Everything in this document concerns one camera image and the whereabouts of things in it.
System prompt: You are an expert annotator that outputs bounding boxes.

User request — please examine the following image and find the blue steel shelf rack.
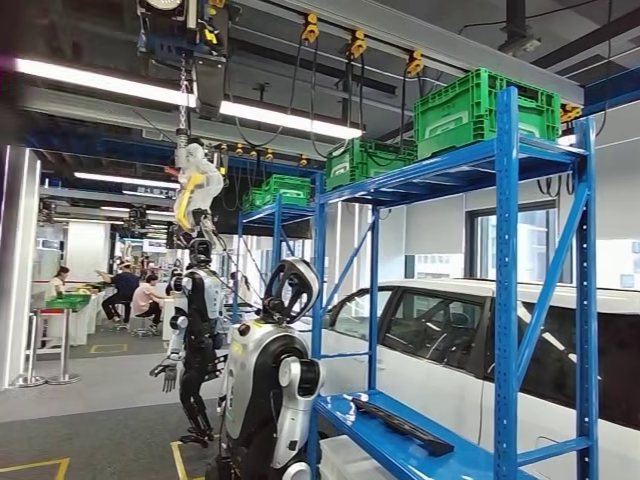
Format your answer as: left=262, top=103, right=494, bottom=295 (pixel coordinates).
left=230, top=192, right=321, bottom=327
left=306, top=86, right=601, bottom=480

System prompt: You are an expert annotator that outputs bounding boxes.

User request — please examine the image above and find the long black car part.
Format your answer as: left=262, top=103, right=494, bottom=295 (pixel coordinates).
left=349, top=396, right=456, bottom=460

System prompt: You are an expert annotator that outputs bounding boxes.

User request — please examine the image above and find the green plastic crate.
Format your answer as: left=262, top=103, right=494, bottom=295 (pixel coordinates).
left=260, top=173, right=313, bottom=209
left=242, top=188, right=267, bottom=213
left=413, top=66, right=562, bottom=162
left=325, top=137, right=419, bottom=194
left=45, top=293, right=93, bottom=313

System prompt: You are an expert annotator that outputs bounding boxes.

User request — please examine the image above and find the long ceiling lamp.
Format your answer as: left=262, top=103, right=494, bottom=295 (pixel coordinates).
left=218, top=99, right=364, bottom=142
left=73, top=171, right=182, bottom=191
left=14, top=56, right=198, bottom=109

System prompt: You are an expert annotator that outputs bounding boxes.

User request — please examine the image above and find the silver black humanoid robot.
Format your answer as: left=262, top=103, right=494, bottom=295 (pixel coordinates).
left=205, top=256, right=327, bottom=480
left=149, top=237, right=232, bottom=450

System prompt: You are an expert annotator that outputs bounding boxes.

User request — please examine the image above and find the plastic wrapped yellow hoist hook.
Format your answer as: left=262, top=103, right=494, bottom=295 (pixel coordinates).
left=172, top=140, right=226, bottom=234

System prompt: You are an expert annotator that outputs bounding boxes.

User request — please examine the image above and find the white car body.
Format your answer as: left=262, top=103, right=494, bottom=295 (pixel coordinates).
left=300, top=278, right=640, bottom=480

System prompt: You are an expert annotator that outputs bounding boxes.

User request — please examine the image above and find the black overhead hoist trolley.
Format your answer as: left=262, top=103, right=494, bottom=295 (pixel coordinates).
left=134, top=0, right=232, bottom=122

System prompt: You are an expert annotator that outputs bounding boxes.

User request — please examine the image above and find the blue hanging sign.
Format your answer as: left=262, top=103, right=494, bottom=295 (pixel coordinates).
left=136, top=185, right=180, bottom=201

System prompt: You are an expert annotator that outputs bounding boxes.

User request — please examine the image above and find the white plastic bin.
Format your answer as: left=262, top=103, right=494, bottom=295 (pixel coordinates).
left=318, top=435, right=397, bottom=480

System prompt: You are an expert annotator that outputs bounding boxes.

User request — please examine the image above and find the person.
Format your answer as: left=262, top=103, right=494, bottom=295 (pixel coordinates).
left=44, top=265, right=72, bottom=303
left=97, top=260, right=141, bottom=327
left=130, top=272, right=165, bottom=331

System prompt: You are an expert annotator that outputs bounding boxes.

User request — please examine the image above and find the white covered table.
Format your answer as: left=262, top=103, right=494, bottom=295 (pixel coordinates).
left=42, top=301, right=109, bottom=349

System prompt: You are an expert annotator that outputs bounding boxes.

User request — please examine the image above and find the yellow cable trolley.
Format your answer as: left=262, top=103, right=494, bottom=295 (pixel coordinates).
left=300, top=11, right=322, bottom=46
left=346, top=29, right=368, bottom=62
left=405, top=48, right=426, bottom=79
left=558, top=101, right=584, bottom=125

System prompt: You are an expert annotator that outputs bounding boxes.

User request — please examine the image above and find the steel hoist chain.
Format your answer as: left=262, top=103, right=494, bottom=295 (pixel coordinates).
left=177, top=56, right=192, bottom=144

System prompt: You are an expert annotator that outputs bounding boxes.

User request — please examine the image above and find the grey overhead crane rail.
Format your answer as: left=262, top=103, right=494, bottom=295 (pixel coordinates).
left=232, top=0, right=586, bottom=107

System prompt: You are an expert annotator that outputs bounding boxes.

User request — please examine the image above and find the chrome barrier post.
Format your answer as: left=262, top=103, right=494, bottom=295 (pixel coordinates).
left=47, top=307, right=82, bottom=388
left=14, top=309, right=50, bottom=390

